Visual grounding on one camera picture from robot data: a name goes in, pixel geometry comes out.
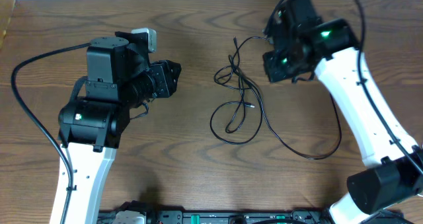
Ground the right camera black cable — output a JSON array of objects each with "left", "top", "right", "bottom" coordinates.
[{"left": 264, "top": 0, "right": 423, "bottom": 175}]

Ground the cardboard panel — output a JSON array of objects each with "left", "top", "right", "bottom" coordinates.
[{"left": 0, "top": 0, "right": 16, "bottom": 48}]

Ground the left camera black cable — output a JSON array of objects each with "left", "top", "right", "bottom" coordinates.
[{"left": 10, "top": 42, "right": 92, "bottom": 224}]

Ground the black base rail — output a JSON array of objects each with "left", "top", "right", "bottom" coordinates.
[{"left": 96, "top": 201, "right": 333, "bottom": 224}]

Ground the camera black cable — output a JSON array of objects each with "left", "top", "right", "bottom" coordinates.
[
  {"left": 264, "top": 0, "right": 423, "bottom": 175},
  {"left": 10, "top": 42, "right": 92, "bottom": 224}
]

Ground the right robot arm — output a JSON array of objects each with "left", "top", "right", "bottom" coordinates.
[{"left": 263, "top": 0, "right": 422, "bottom": 223}]

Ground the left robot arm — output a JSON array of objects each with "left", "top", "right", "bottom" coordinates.
[{"left": 50, "top": 28, "right": 181, "bottom": 223}]

